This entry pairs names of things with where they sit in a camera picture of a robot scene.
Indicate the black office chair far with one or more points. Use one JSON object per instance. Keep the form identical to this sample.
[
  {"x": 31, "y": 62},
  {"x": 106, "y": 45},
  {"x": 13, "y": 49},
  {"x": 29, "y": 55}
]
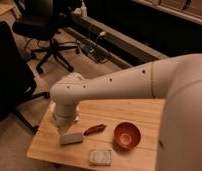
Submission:
[{"x": 41, "y": 20}]

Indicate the grey sponge block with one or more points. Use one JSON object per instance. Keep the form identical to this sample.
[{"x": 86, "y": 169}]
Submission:
[{"x": 100, "y": 157}]

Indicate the black office chair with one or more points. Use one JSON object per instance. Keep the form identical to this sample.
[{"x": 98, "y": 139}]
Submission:
[
  {"x": 41, "y": 20},
  {"x": 17, "y": 81}
]

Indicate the cleaver with red handle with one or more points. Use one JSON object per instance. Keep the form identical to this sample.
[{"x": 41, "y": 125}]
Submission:
[{"x": 78, "y": 137}]

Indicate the white spray bottle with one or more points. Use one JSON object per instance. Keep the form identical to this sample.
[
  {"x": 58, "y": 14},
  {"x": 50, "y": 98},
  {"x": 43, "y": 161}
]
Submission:
[{"x": 83, "y": 9}]

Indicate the power strip with cables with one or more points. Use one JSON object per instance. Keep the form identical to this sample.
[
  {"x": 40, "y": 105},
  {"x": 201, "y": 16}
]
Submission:
[{"x": 94, "y": 53}]

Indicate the black office chair near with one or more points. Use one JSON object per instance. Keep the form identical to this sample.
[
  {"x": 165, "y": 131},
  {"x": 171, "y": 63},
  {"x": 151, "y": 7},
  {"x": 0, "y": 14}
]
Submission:
[{"x": 17, "y": 81}]

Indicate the wooden table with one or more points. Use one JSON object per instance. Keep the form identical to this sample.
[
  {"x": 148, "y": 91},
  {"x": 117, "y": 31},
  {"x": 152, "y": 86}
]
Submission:
[{"x": 145, "y": 114}]

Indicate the red bowl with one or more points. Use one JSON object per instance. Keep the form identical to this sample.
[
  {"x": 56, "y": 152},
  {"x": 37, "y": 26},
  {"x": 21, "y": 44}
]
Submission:
[{"x": 127, "y": 135}]

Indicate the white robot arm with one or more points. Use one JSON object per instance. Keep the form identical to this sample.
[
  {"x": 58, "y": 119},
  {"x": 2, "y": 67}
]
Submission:
[{"x": 177, "y": 80}]

